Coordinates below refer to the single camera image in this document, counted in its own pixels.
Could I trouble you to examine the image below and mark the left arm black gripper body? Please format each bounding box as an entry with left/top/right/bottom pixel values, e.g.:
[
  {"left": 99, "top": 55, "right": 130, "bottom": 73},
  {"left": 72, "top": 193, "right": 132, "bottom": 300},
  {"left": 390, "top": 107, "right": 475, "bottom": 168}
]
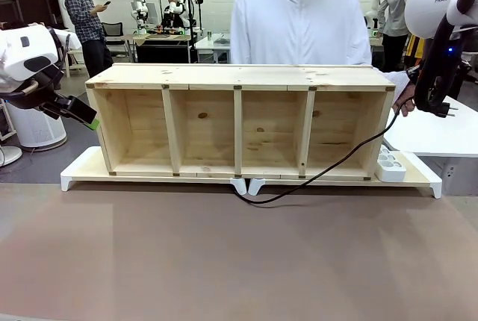
[{"left": 35, "top": 91, "right": 75, "bottom": 121}]

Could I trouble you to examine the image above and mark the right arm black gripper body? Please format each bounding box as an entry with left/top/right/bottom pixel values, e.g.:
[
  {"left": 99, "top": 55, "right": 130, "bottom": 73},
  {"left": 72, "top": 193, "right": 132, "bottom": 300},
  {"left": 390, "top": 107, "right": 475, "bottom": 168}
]
[{"left": 413, "top": 57, "right": 449, "bottom": 107}]

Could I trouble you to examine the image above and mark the black power cable with plug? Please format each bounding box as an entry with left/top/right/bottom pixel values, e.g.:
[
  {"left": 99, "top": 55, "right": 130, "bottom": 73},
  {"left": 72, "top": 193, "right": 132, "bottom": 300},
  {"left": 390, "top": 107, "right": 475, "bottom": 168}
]
[{"left": 232, "top": 100, "right": 459, "bottom": 206}]

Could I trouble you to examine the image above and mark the person's left forearm white sleeve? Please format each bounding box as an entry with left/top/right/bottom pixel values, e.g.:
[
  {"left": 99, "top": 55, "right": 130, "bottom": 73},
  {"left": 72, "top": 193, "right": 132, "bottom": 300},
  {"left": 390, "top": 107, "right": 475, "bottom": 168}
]
[{"left": 382, "top": 69, "right": 412, "bottom": 102}]

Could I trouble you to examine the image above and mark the person's left hand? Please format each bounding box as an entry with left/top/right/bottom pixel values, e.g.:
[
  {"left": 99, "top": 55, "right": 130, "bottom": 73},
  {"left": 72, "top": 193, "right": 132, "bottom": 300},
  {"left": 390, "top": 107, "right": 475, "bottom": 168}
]
[{"left": 391, "top": 80, "right": 417, "bottom": 117}]

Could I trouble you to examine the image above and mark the white cylindrical air purifier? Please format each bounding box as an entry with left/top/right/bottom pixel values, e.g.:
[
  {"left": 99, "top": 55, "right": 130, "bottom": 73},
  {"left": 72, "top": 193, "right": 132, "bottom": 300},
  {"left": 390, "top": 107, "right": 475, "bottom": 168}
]
[{"left": 4, "top": 99, "right": 69, "bottom": 151}]

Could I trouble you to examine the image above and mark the white side table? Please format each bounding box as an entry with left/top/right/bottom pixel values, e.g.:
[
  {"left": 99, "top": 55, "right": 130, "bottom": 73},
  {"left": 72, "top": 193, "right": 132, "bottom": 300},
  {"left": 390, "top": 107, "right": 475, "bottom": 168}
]
[{"left": 386, "top": 91, "right": 478, "bottom": 158}]

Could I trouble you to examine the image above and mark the mannequin in yellow jacket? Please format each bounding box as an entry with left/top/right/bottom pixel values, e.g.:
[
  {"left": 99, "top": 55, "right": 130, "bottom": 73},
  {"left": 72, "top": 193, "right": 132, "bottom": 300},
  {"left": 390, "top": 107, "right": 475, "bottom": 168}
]
[{"left": 405, "top": 34, "right": 426, "bottom": 68}]

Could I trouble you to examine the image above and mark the white-legged wooden riser stand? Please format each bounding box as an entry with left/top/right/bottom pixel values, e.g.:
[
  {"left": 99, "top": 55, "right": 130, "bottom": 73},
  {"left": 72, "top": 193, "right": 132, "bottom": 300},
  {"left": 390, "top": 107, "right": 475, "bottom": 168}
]
[
  {"left": 60, "top": 146, "right": 248, "bottom": 196},
  {"left": 248, "top": 151, "right": 444, "bottom": 199}
]

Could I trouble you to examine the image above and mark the white round fan base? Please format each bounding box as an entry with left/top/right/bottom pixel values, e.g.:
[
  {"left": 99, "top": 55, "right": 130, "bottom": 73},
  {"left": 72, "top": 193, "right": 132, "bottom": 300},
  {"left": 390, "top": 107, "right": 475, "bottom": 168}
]
[{"left": 0, "top": 144, "right": 23, "bottom": 167}]

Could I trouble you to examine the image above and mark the white power strip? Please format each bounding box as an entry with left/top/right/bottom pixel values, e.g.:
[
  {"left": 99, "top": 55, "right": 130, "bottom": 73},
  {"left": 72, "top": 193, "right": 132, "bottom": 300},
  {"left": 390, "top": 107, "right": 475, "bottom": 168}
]
[{"left": 374, "top": 148, "right": 408, "bottom": 183}]

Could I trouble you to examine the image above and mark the black office chair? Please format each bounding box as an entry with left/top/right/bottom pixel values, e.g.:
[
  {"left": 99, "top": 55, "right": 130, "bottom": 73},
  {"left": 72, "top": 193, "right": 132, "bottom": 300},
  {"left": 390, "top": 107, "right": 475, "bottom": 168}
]
[{"left": 101, "top": 21, "right": 132, "bottom": 61}]

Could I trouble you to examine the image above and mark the mannequin in grey hoodie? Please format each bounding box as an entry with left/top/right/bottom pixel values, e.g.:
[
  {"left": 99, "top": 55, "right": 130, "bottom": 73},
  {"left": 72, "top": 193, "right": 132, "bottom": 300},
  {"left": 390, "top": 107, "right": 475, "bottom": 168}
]
[{"left": 376, "top": 0, "right": 416, "bottom": 72}]

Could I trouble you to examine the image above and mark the man in plaid shirt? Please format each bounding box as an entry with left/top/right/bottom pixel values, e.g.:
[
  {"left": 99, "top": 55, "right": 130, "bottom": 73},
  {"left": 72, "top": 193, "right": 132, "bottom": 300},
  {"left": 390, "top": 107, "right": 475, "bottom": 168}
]
[{"left": 63, "top": 0, "right": 114, "bottom": 78}]

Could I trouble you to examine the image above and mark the black background work table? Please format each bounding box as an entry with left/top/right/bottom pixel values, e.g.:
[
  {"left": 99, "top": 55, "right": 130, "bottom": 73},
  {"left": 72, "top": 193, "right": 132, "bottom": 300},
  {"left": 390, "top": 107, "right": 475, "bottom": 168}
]
[{"left": 132, "top": 31, "right": 196, "bottom": 64}]

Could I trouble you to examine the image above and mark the small white background robot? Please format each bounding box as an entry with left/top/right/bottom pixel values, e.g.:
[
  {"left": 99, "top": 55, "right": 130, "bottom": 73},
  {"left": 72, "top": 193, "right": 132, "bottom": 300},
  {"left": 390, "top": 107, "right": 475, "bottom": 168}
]
[{"left": 128, "top": 0, "right": 149, "bottom": 35}]

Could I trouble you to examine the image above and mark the person in white hoodie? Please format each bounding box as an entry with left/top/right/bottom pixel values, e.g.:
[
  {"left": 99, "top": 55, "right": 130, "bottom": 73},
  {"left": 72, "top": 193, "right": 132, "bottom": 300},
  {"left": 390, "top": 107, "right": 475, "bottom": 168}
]
[{"left": 229, "top": 0, "right": 373, "bottom": 66}]

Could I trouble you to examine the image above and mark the white background table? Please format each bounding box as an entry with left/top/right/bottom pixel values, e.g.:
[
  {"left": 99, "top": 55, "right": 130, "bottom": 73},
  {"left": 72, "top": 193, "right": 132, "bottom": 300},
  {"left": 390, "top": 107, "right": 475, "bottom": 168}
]
[{"left": 193, "top": 31, "right": 232, "bottom": 64}]

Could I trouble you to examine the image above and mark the four-compartment wooden shelf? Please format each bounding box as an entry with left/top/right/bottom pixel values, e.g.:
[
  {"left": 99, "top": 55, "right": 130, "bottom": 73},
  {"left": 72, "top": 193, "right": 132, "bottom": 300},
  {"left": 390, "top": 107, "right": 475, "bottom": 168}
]
[{"left": 84, "top": 62, "right": 397, "bottom": 182}]

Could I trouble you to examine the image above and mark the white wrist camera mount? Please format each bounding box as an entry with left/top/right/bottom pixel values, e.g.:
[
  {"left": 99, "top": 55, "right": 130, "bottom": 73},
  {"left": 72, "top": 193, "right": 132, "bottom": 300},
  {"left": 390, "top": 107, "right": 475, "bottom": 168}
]
[{"left": 47, "top": 26, "right": 84, "bottom": 52}]

